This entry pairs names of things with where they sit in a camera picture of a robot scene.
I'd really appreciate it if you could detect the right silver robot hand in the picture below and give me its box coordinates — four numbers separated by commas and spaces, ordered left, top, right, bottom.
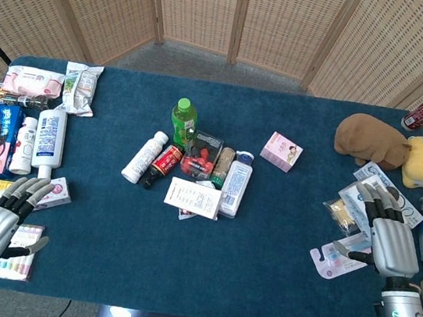
329, 178, 423, 282

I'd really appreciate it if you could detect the small pink and white box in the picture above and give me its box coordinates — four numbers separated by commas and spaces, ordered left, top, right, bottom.
32, 173, 76, 216

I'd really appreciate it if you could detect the box of pencils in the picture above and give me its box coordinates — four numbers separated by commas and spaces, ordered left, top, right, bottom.
0, 82, 54, 113

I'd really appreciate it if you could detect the white printed flat box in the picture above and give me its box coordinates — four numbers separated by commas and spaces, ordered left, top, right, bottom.
162, 175, 225, 222

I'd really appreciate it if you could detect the red candy pack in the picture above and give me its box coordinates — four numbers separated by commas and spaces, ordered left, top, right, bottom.
177, 128, 226, 184

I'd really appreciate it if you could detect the white and blue sachet pack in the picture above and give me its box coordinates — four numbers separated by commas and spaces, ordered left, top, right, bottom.
346, 159, 423, 230

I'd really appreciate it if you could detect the pastel highlighter pen set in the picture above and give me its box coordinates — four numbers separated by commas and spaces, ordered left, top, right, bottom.
0, 219, 46, 284

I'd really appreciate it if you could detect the clear wrapped white packet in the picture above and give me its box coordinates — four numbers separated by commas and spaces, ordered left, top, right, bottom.
332, 180, 380, 240

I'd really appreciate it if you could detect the yellow sponge in wrapper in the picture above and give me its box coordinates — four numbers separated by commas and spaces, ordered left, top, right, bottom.
318, 196, 364, 238

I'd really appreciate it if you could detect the pink toothbrush blister pack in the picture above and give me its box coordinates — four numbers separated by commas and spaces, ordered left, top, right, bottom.
306, 226, 375, 285

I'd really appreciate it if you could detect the small white yogurt bottle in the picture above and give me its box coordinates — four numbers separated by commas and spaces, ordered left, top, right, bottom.
8, 115, 40, 177

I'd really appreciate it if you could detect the brown plush toy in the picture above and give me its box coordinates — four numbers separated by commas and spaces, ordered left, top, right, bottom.
331, 109, 415, 174

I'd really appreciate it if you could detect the large white lotion bottle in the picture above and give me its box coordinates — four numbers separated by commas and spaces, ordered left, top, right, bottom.
28, 105, 70, 183

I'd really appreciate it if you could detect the pink and white carton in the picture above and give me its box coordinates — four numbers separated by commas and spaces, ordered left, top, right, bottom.
258, 129, 306, 176

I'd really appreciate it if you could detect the pink wet wipes pack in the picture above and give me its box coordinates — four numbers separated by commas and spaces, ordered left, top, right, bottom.
1, 63, 67, 102

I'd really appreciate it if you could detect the white bottle with blue cap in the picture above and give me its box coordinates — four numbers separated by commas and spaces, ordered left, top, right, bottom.
217, 148, 257, 222

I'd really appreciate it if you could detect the white and green snack bag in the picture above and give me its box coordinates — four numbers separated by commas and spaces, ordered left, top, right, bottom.
54, 59, 105, 119

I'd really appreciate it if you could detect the slim white bottle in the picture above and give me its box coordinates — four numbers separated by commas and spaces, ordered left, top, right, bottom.
119, 126, 171, 189

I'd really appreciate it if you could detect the brown cylindrical container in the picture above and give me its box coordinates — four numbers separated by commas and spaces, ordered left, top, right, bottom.
208, 145, 237, 191

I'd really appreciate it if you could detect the dark bottle with red label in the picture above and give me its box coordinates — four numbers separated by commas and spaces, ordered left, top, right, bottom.
137, 140, 187, 195

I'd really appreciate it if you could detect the green tea bottle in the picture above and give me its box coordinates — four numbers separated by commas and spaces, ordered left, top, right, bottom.
166, 96, 201, 153

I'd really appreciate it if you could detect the woven folding screen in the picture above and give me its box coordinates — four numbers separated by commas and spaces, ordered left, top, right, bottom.
0, 0, 423, 215

